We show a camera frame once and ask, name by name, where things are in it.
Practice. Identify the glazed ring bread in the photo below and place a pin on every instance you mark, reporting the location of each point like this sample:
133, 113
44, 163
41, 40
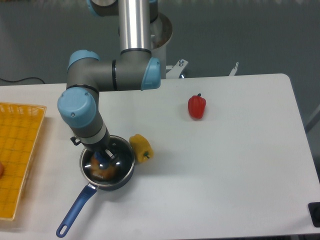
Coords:
102, 174

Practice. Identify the yellow woven basket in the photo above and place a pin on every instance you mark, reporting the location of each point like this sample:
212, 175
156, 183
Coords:
20, 125

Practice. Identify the black device at table edge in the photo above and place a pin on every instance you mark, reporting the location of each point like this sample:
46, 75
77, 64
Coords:
314, 210

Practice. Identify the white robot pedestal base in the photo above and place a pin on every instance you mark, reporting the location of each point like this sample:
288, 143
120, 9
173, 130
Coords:
161, 33

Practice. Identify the red bell pepper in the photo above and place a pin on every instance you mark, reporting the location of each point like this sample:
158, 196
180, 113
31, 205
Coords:
196, 106

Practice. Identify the dark pot blue handle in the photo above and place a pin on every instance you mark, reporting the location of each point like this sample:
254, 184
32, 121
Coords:
87, 192

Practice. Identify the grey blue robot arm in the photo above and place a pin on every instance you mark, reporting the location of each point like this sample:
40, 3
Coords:
87, 75

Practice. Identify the glass pot lid blue knob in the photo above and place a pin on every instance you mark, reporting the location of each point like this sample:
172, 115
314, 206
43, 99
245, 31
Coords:
126, 162

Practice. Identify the yellow bell pepper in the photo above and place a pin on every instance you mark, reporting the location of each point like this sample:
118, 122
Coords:
141, 148

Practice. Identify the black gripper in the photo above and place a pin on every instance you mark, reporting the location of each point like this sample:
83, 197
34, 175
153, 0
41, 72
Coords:
96, 143

